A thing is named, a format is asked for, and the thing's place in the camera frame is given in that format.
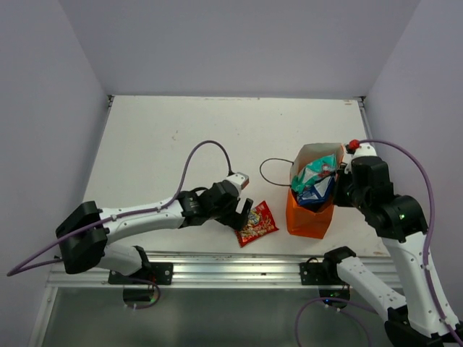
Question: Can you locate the red snack packet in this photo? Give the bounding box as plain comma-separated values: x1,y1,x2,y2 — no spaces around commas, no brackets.
235,201,279,247

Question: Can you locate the blue snack packet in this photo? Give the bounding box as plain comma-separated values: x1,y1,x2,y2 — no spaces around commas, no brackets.
296,176,336,206

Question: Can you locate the teal snack packet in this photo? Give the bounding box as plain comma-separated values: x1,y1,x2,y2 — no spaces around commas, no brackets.
291,154,338,193

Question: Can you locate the orange paper bag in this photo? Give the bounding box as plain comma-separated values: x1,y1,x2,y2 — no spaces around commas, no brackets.
267,142,344,239

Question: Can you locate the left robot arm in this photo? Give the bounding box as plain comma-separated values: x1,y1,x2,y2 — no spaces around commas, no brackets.
56,173,253,284

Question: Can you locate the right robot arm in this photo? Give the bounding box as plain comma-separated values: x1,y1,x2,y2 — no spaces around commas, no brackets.
322,155,462,346

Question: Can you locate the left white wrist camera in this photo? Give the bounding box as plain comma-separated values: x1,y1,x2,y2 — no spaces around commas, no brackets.
226,172,250,195

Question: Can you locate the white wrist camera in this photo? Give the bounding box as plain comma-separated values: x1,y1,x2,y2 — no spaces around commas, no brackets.
345,140,377,160
226,172,250,195

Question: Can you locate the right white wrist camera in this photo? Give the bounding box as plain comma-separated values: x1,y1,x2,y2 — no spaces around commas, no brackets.
345,140,377,160

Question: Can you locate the aluminium mounting rail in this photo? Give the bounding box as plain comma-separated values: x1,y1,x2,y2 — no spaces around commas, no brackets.
46,251,409,290

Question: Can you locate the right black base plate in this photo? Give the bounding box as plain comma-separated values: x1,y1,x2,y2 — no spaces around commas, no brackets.
299,257,342,286

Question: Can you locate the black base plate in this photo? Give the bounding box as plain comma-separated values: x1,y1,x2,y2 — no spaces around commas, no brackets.
299,257,342,286
108,262,174,286

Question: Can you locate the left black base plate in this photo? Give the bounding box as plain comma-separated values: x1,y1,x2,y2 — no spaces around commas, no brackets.
108,262,174,286

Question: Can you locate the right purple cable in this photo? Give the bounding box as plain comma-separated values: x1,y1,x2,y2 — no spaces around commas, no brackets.
295,139,463,347

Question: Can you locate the purple cable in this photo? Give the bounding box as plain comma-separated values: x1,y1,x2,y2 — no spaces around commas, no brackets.
295,139,463,347
6,140,234,310

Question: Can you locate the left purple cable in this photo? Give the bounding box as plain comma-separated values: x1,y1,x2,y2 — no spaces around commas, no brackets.
6,140,234,310

